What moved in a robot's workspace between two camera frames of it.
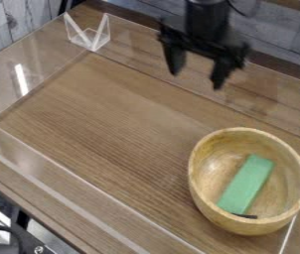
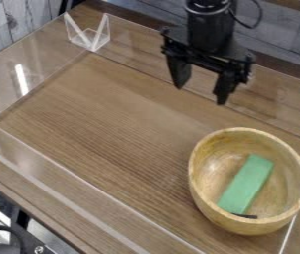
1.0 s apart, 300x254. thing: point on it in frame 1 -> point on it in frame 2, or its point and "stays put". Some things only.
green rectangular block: (244, 185) stays put
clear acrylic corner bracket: (88, 38) stays put
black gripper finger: (223, 69) -> (226, 84)
